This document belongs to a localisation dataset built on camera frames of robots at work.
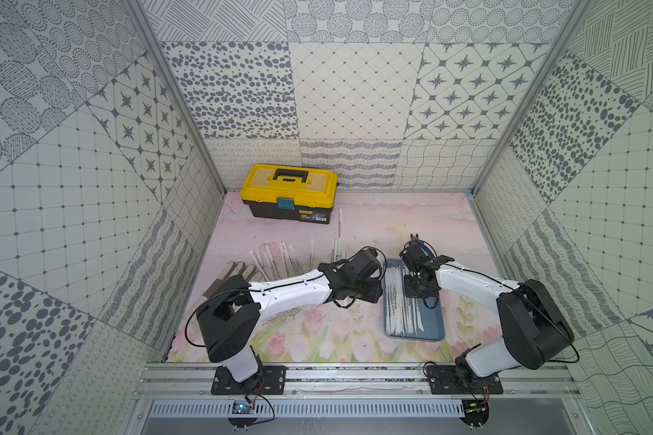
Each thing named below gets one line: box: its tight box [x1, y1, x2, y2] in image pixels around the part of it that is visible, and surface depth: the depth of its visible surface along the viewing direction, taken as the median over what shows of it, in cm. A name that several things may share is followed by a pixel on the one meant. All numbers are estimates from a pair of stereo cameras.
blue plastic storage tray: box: [382, 258, 446, 342], surface depth 86 cm
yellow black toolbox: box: [240, 163, 340, 224], surface depth 102 cm
